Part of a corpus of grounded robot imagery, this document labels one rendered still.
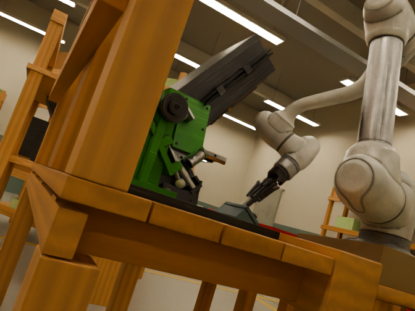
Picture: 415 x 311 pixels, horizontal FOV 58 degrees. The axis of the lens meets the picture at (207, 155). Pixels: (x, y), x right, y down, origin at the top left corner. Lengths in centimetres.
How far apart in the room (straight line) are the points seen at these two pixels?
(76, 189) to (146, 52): 24
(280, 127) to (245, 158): 1046
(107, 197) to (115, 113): 13
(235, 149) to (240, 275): 1103
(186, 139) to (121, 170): 73
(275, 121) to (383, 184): 57
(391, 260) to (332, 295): 34
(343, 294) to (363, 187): 33
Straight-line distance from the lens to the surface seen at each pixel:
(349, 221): 752
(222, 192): 1161
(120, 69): 61
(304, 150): 151
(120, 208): 60
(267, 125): 154
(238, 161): 1185
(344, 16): 634
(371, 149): 117
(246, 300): 145
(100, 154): 59
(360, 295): 92
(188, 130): 132
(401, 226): 131
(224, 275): 79
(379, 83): 130
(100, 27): 85
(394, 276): 118
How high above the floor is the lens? 88
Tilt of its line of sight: 9 degrees up
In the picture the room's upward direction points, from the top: 18 degrees clockwise
